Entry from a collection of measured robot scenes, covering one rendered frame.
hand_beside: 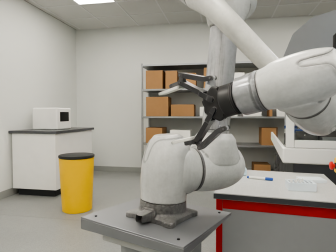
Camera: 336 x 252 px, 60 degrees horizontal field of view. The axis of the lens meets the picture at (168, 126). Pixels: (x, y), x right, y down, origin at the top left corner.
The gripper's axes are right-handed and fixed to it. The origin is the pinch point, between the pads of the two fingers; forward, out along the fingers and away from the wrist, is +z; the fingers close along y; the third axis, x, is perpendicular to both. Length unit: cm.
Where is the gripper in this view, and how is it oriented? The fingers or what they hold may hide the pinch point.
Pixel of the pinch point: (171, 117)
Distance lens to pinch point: 78.8
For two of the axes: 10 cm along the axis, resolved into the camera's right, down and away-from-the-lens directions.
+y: -2.5, -9.7, 0.1
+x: -6.0, 1.5, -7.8
